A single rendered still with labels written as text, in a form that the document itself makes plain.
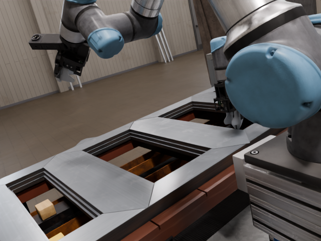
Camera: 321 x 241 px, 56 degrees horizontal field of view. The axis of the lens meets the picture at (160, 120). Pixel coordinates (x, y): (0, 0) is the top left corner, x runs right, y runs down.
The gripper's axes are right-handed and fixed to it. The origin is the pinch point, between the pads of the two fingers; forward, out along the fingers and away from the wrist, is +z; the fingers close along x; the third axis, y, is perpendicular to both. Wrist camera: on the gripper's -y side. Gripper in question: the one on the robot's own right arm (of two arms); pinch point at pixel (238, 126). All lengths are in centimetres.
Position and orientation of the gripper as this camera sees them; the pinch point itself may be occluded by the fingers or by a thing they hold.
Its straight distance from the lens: 123.1
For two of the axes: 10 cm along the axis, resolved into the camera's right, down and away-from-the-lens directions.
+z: 2.3, 9.3, 2.9
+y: -7.6, 3.5, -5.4
